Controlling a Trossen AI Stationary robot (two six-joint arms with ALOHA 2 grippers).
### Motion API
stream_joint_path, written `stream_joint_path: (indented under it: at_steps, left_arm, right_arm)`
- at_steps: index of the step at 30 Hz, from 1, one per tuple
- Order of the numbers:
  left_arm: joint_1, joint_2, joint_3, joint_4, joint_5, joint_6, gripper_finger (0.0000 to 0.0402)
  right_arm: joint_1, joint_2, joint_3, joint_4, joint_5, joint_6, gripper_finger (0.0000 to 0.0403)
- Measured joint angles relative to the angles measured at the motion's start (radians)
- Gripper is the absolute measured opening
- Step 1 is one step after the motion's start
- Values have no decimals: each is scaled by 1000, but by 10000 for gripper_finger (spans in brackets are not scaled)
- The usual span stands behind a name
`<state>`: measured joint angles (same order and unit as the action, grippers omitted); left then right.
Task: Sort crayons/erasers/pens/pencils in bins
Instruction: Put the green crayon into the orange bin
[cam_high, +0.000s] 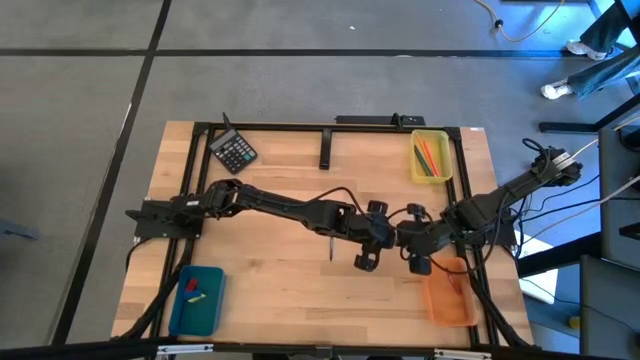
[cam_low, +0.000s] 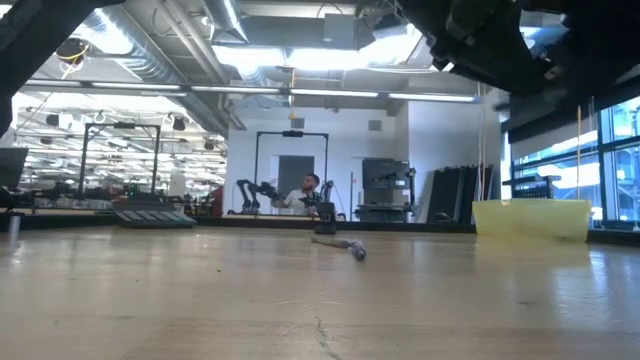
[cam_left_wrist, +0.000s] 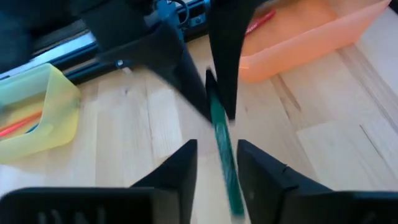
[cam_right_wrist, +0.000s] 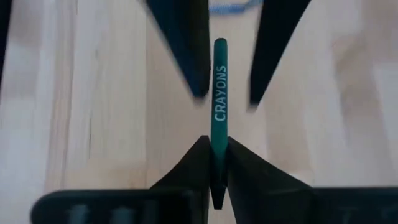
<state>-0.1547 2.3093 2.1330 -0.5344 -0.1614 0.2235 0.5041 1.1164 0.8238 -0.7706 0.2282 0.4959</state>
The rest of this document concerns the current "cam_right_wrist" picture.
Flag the light blue cable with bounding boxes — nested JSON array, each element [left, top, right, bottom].
[[208, 0, 265, 16]]

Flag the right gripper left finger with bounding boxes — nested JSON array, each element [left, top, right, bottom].
[[150, 135, 213, 191]]

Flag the green crayon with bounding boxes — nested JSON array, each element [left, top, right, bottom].
[[210, 37, 229, 210]]

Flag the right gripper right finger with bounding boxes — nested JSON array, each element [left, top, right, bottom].
[[226, 136, 313, 190]]

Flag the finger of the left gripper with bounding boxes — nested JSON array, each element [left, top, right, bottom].
[[249, 0, 312, 106], [145, 0, 211, 99]]

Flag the black table frame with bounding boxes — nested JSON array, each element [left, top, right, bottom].
[[0, 0, 12, 91]]

